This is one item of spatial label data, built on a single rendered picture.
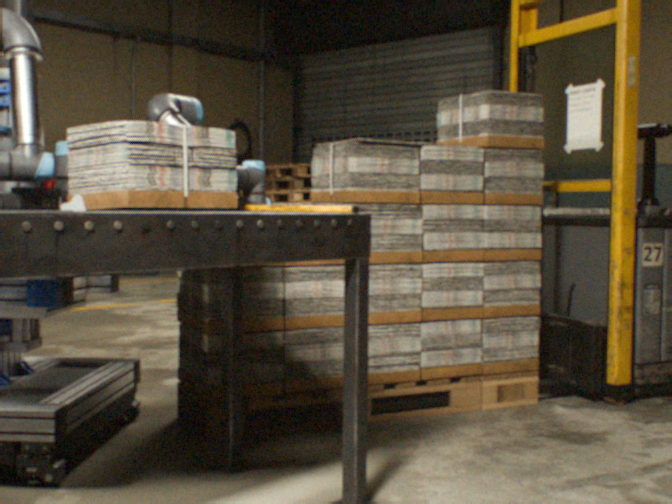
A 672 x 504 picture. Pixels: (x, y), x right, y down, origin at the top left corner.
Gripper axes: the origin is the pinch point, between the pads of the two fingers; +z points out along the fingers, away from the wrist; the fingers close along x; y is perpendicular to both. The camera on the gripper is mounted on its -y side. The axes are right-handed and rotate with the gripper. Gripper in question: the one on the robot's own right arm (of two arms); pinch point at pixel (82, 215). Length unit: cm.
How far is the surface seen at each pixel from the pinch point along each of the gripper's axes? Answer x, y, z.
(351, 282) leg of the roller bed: -60, -17, 44
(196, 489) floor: -18, -79, 26
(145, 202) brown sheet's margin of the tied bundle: -22.8, 3.5, 4.3
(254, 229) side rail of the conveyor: -62, -3, 6
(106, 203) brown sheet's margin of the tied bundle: -13.2, 3.2, -1.0
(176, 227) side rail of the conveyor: -62, -2, -17
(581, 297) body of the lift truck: -35, -37, 238
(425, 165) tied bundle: -15, 20, 141
